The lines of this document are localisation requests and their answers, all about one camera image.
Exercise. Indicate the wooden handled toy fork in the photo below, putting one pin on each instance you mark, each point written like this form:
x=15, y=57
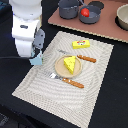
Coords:
x=66, y=80

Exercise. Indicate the yellow cheese wedge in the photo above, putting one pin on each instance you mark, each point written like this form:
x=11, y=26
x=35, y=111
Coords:
x=69, y=62

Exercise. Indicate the small grey frying pan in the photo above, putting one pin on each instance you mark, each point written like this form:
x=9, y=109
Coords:
x=94, y=8

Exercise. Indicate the cream bowl on stove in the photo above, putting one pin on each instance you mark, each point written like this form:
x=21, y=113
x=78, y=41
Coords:
x=122, y=14

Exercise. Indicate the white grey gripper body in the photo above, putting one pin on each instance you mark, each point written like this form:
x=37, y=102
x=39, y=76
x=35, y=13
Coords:
x=28, y=35

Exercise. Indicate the yellow butter box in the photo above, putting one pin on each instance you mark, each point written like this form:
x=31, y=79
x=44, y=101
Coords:
x=80, y=44

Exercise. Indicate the red toy tomato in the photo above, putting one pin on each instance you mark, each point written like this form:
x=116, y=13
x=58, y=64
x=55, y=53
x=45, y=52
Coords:
x=85, y=12

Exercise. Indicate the dark grey cooking pot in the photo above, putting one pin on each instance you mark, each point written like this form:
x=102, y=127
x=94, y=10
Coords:
x=68, y=9

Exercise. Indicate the beige woven placemat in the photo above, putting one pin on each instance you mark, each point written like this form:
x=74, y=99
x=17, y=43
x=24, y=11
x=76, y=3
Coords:
x=70, y=103

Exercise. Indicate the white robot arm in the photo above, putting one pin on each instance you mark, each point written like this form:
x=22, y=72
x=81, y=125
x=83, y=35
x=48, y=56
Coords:
x=27, y=9

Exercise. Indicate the wooden handled toy knife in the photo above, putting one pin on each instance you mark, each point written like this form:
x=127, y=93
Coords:
x=79, y=56

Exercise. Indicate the round wooden plate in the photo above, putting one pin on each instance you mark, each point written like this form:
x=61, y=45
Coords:
x=61, y=69

